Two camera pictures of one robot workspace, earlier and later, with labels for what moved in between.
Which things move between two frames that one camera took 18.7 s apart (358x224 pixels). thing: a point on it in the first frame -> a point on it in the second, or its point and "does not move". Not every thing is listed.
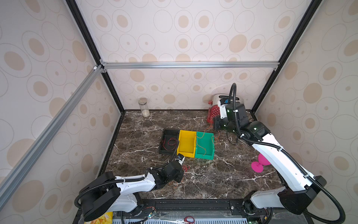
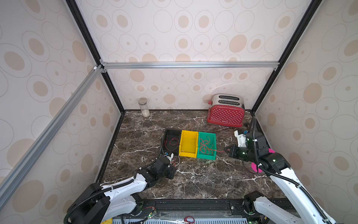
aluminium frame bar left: x=10 y=180 does not move
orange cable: x=216 y=142 -> x=205 y=147
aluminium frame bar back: x=189 y=65 does not move
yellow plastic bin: x=187 y=143 does not move
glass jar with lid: x=143 y=103 does not move
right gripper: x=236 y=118 -> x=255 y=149
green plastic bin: x=204 y=148 does not move
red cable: x=185 y=168 -> x=204 y=147
